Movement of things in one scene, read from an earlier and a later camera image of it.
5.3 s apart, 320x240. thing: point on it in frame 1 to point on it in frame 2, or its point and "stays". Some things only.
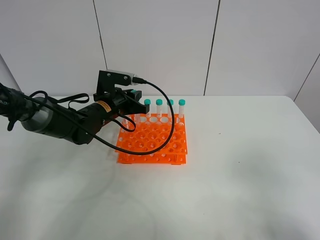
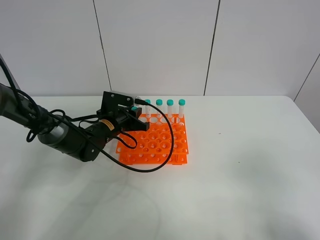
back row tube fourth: (159, 102) stays
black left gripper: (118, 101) to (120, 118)
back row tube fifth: (169, 111) stays
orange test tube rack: (152, 131) stays
